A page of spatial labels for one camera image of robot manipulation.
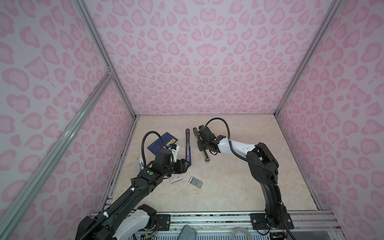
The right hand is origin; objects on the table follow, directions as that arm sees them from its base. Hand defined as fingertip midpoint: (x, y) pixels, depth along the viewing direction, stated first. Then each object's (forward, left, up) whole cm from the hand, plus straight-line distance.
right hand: (201, 142), depth 98 cm
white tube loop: (-46, -19, -5) cm, 50 cm away
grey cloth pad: (-49, +6, -1) cm, 49 cm away
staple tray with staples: (-24, +3, -5) cm, 25 cm away
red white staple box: (-22, +15, -5) cm, 27 cm away
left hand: (-18, +7, +9) cm, 22 cm away
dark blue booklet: (+6, +24, -4) cm, 25 cm away
